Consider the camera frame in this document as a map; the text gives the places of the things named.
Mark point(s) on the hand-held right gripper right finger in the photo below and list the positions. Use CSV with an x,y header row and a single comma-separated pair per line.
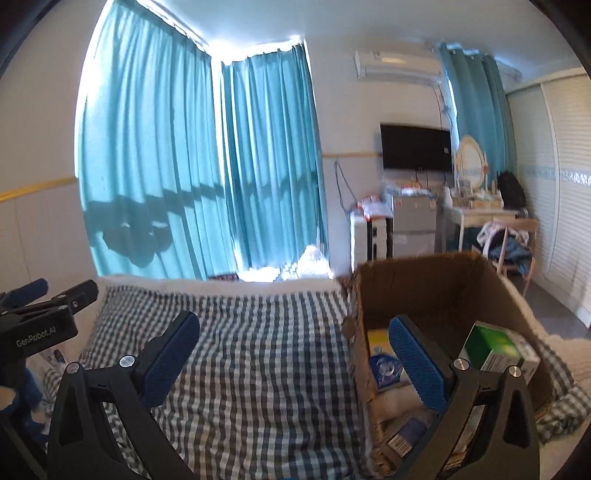
x,y
418,360

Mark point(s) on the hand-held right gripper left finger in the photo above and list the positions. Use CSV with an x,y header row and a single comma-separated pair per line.
x,y
171,360

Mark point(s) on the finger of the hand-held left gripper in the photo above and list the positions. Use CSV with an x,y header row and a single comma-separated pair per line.
x,y
30,288
78,293

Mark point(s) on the green medicine box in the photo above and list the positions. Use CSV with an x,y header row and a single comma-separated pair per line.
x,y
501,348

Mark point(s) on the brown cardboard box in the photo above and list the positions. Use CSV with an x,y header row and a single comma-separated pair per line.
x,y
461,286

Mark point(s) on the teal foil packet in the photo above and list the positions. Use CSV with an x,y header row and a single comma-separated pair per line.
x,y
385,367

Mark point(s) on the blue cloth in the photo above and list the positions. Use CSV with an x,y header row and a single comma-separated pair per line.
x,y
33,392

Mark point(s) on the checked blanket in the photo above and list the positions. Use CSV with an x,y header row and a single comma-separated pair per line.
x,y
258,369

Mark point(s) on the dark patterned cushion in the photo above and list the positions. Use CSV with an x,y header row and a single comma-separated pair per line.
x,y
222,277

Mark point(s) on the white suitcase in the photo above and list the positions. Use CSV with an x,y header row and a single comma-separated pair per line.
x,y
369,244

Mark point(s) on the silver mini fridge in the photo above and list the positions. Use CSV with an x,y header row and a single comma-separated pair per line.
x,y
413,221

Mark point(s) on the white plastic bag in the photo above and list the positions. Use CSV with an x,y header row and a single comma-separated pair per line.
x,y
314,263

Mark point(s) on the pile of clothes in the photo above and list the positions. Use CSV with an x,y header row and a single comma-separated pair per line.
x,y
505,247

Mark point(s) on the wooden chair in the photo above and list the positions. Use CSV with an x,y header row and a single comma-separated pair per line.
x,y
528,258

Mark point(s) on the white dressing table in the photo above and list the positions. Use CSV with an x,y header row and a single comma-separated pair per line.
x,y
480,214

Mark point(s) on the pile of plastic packets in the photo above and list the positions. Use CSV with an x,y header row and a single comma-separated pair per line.
x,y
375,205

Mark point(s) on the teal curtain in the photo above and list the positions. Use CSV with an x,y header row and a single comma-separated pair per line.
x,y
272,161
147,138
475,92

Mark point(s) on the wooden desk organiser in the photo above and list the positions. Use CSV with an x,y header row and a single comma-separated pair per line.
x,y
487,199

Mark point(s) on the black backpack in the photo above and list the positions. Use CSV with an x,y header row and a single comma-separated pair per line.
x,y
511,190

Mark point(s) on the white sliding door wardrobe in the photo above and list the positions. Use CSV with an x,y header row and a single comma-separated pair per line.
x,y
563,194

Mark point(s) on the white air conditioner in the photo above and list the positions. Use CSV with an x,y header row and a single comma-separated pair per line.
x,y
397,64

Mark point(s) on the oval mirror with white frame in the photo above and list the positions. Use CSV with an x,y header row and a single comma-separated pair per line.
x,y
470,161

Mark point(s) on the black wall television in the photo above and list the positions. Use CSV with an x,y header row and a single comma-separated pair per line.
x,y
415,147

